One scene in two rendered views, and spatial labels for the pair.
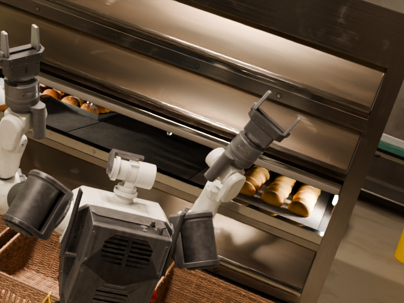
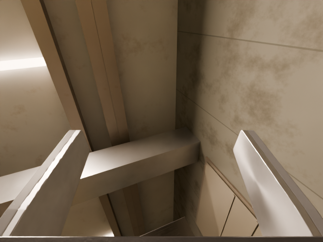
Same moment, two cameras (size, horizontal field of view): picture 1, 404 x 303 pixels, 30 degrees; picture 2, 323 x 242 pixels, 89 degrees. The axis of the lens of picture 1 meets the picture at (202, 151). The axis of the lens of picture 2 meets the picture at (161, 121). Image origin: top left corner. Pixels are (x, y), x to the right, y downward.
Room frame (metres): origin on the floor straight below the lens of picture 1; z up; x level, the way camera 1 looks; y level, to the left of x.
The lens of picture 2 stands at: (1.98, -0.13, 1.67)
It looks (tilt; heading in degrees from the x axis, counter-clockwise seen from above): 52 degrees up; 318
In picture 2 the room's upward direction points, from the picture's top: 38 degrees counter-clockwise
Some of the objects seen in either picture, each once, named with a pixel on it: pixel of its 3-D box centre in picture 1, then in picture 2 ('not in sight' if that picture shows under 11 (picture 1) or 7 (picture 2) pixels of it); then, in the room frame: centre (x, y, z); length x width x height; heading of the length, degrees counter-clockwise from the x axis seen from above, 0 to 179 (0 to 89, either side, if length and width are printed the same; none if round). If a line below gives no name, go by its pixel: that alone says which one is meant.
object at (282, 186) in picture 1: (269, 180); not in sight; (3.41, -0.34, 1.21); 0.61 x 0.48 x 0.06; 169
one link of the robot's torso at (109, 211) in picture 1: (110, 255); not in sight; (1.83, 0.14, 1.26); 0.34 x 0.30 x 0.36; 108
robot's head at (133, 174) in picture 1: (132, 177); not in sight; (1.88, 0.15, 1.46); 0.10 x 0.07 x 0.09; 108
